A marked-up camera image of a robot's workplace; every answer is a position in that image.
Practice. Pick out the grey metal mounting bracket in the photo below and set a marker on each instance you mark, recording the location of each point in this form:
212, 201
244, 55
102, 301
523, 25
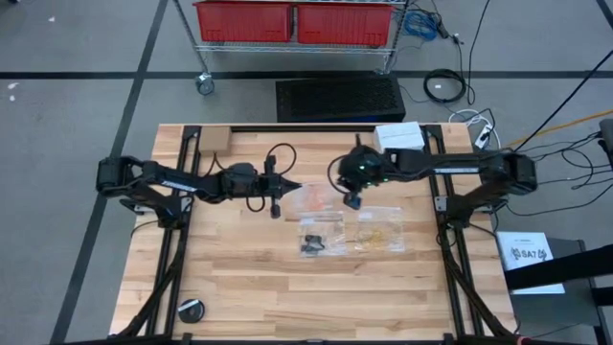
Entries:
186, 203
440, 203

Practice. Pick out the red plastic storage bin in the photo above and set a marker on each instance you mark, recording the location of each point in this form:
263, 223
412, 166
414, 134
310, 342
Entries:
244, 21
345, 24

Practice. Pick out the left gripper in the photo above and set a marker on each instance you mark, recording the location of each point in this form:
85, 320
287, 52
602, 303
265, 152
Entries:
273, 187

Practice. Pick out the black round tape roll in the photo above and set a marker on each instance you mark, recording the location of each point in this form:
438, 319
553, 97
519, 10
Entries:
191, 314

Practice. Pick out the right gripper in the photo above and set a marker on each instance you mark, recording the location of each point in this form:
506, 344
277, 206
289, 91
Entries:
361, 170

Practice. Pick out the black perforated floor mat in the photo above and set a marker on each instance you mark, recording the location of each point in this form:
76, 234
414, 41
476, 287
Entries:
340, 98

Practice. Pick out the grey rounded object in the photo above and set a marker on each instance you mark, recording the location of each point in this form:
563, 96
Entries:
607, 134

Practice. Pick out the white power strip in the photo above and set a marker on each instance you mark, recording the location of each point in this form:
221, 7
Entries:
483, 136

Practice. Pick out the white cardboard box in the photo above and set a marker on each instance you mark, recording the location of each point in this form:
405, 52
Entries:
398, 136

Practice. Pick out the clear zip bag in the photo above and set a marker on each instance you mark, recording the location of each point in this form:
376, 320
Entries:
330, 225
383, 218
306, 191

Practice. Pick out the white printed paper sheet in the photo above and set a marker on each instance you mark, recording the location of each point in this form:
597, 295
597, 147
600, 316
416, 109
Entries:
527, 268

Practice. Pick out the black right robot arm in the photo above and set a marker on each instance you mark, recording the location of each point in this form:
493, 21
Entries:
460, 168

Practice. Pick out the black flat beam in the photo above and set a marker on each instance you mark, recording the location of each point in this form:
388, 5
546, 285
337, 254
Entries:
565, 268

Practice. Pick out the grey side cart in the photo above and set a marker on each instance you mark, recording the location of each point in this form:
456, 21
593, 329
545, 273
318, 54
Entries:
551, 316

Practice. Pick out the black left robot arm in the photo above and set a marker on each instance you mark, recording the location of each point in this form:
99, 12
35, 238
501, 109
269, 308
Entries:
158, 184

